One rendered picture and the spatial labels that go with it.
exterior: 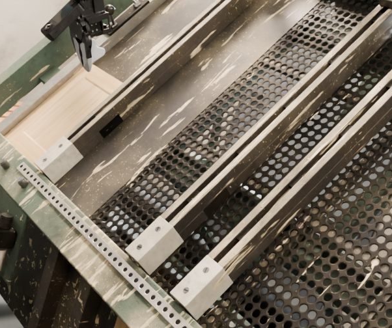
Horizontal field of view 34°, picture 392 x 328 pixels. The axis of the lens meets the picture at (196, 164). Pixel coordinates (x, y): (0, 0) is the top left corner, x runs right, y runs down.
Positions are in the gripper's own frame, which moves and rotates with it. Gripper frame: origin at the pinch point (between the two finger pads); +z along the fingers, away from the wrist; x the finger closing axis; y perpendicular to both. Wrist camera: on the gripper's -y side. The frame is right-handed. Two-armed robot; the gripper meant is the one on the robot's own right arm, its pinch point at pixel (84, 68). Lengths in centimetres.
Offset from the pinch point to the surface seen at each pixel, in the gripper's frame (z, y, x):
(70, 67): 27, 22, 62
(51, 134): 39, 2, 41
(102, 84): 29, 24, 43
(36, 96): 34, 7, 62
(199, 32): 12, 52, 23
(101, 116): 28.2, 12.6, 22.8
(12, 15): 117, 114, 392
